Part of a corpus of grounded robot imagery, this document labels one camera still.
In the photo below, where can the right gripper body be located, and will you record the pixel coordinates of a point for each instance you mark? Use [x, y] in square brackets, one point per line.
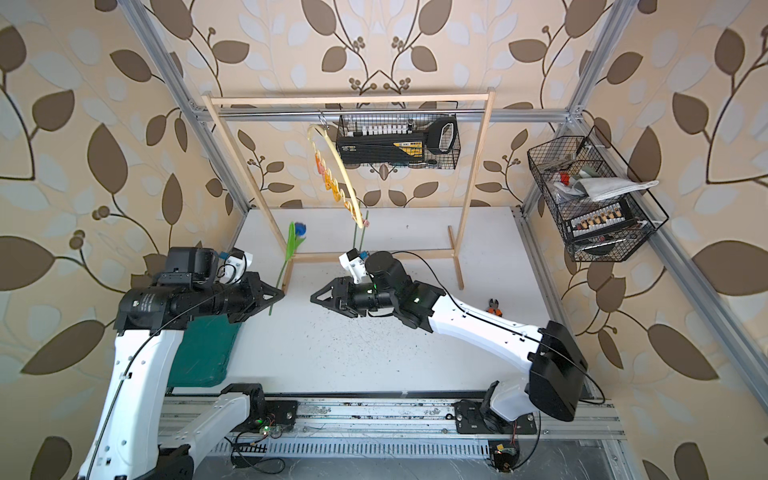
[361, 296]

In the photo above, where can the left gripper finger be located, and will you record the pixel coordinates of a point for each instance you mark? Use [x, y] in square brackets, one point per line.
[261, 289]
[261, 304]

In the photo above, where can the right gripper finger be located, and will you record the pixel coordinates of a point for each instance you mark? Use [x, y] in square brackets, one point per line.
[335, 306]
[332, 292]

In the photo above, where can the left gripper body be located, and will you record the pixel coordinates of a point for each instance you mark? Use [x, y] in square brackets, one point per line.
[241, 297]

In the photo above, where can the blue tulip flower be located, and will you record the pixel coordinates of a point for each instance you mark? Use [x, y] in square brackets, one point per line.
[296, 236]

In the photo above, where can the yellow clip hanger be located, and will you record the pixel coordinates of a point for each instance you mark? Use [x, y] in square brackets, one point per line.
[330, 167]

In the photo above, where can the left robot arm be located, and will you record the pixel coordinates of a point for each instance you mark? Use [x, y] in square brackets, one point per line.
[150, 324]

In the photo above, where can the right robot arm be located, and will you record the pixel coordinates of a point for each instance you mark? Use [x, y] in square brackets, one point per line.
[549, 370]

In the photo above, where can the green plastic tool case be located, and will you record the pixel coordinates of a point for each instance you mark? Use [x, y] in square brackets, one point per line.
[203, 356]

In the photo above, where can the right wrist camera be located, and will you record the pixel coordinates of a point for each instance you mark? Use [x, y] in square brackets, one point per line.
[353, 263]

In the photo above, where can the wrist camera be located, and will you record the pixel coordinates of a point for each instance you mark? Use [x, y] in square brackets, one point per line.
[353, 263]
[234, 266]

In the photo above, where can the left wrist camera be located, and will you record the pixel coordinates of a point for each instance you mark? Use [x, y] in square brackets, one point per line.
[234, 266]

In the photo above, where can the orange handled pliers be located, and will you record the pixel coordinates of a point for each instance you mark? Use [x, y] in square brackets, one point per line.
[494, 308]

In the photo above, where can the back wire basket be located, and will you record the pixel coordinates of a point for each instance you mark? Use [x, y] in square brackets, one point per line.
[416, 140]

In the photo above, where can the wire basket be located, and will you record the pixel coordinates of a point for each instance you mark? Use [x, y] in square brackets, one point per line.
[602, 209]
[416, 140]

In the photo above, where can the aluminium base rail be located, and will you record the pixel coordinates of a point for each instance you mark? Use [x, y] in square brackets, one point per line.
[359, 427]

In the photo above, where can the right wire basket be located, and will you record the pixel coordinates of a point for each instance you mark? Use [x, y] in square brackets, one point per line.
[602, 209]

